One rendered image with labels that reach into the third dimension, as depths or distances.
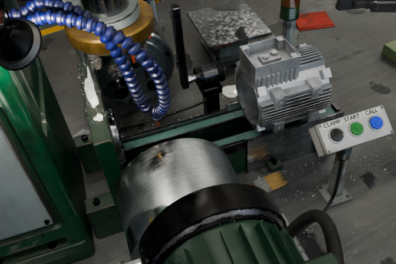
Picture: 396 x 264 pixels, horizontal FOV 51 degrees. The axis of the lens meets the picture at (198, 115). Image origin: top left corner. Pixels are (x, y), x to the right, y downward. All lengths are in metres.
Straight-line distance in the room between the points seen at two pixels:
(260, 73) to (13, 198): 0.61
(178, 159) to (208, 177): 0.07
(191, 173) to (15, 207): 0.38
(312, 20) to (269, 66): 0.85
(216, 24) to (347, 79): 0.51
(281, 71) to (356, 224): 0.43
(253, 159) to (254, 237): 0.73
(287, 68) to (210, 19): 0.66
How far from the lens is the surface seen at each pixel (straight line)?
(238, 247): 0.45
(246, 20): 1.62
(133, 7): 0.85
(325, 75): 1.10
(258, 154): 1.18
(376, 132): 1.02
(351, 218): 1.17
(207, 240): 0.46
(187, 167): 0.77
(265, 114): 1.06
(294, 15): 1.40
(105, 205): 1.06
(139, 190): 0.78
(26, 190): 0.90
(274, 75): 1.04
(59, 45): 1.88
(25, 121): 0.78
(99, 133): 0.89
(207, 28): 1.59
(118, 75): 1.17
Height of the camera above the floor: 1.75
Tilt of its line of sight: 43 degrees down
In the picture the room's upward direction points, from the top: 6 degrees counter-clockwise
